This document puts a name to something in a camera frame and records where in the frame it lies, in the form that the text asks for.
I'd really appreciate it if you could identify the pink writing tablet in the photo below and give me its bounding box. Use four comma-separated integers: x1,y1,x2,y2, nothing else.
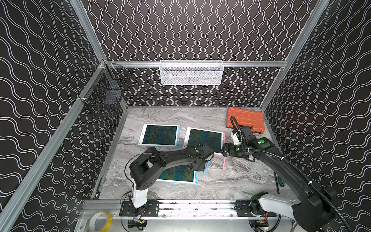
183,127,225,155

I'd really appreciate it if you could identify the pink stylus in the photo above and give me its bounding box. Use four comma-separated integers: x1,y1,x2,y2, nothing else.
222,157,227,171

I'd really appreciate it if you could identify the blue tablet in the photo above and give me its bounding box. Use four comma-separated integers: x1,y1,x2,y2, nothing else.
157,165,198,185
138,124,181,147

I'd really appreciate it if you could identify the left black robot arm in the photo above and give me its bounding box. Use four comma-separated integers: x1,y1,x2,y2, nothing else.
129,144,214,208

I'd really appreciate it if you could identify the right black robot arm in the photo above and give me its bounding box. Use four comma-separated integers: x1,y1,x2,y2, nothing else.
221,137,352,232

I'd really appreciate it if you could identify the blue stylus on table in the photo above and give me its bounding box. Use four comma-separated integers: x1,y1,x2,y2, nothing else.
203,161,210,176

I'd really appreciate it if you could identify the orange plastic tool case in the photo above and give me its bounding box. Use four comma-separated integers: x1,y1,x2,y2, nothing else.
226,107,265,134

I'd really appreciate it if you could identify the yellow tape roll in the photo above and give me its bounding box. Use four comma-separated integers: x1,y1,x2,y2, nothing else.
88,211,113,232

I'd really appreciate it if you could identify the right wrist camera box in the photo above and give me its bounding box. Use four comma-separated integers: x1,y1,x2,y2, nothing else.
231,126,256,146

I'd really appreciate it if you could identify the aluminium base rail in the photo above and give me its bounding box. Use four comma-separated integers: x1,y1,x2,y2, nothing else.
119,199,277,218

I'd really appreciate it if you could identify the white wire basket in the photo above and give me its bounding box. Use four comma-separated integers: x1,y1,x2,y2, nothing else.
159,60,224,86

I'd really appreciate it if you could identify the black wire basket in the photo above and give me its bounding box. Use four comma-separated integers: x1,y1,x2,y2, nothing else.
78,60,127,118

